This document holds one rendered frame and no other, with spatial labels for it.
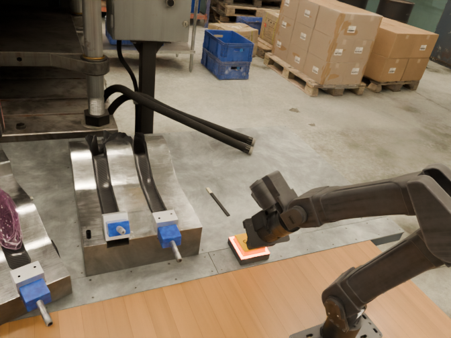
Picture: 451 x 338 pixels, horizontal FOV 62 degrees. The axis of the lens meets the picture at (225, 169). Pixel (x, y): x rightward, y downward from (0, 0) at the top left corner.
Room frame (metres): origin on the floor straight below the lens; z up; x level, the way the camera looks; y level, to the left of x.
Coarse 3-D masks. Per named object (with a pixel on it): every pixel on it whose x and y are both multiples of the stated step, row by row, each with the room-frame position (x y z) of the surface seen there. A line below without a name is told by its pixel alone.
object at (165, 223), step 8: (152, 216) 0.65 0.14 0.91; (160, 216) 0.65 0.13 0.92; (168, 216) 0.65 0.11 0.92; (176, 216) 0.65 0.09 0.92; (152, 224) 0.65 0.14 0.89; (160, 224) 0.63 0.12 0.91; (168, 224) 0.64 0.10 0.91; (176, 224) 0.64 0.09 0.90; (160, 232) 0.61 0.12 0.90; (168, 232) 0.61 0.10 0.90; (176, 232) 0.62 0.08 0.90; (160, 240) 0.60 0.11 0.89; (168, 240) 0.59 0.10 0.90; (176, 240) 0.60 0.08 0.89; (176, 248) 0.58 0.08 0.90; (176, 256) 0.56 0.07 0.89
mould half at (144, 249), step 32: (128, 160) 0.85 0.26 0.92; (160, 160) 0.89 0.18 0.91; (96, 192) 0.73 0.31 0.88; (128, 192) 0.75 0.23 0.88; (160, 192) 0.77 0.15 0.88; (96, 224) 0.62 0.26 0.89; (192, 224) 0.67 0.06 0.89; (96, 256) 0.55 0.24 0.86; (128, 256) 0.59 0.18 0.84; (160, 256) 0.62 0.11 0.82
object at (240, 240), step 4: (236, 236) 0.71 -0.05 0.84; (240, 236) 0.72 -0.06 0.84; (244, 236) 0.72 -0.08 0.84; (236, 240) 0.70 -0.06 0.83; (240, 240) 0.70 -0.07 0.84; (244, 240) 0.70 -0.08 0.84; (236, 244) 0.70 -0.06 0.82; (240, 244) 0.69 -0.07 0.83; (244, 244) 0.69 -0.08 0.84; (240, 248) 0.68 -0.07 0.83; (244, 248) 0.67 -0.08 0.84; (260, 248) 0.69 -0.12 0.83; (264, 248) 0.69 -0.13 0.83; (244, 252) 0.67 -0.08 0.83; (248, 252) 0.67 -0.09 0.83; (252, 252) 0.68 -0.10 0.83; (256, 252) 0.68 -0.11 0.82; (260, 252) 0.69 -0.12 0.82
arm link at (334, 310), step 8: (328, 304) 0.48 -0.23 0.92; (336, 304) 0.47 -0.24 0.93; (328, 312) 0.47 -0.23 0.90; (336, 312) 0.46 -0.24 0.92; (344, 312) 0.47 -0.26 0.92; (360, 312) 0.50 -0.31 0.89; (336, 320) 0.47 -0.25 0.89; (344, 320) 0.46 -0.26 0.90; (352, 320) 0.48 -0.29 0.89; (344, 328) 0.45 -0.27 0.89
